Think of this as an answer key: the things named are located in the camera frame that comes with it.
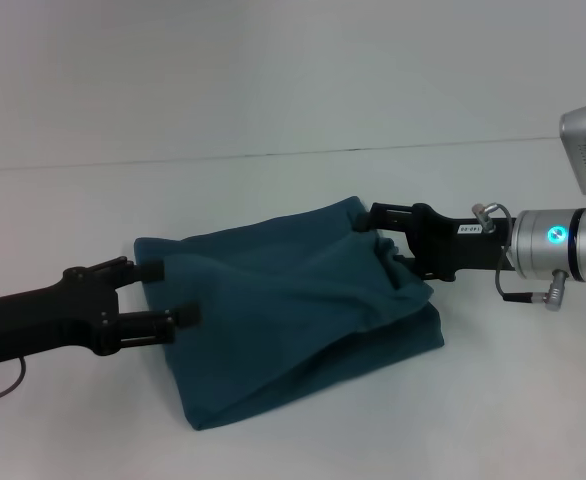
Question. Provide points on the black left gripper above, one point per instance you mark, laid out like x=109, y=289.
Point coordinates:
x=38, y=322

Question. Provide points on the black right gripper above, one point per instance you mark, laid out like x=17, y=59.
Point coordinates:
x=453, y=245

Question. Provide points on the teal blue shirt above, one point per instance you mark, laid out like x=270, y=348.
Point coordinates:
x=298, y=310

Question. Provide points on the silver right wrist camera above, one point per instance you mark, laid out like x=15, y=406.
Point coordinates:
x=585, y=145

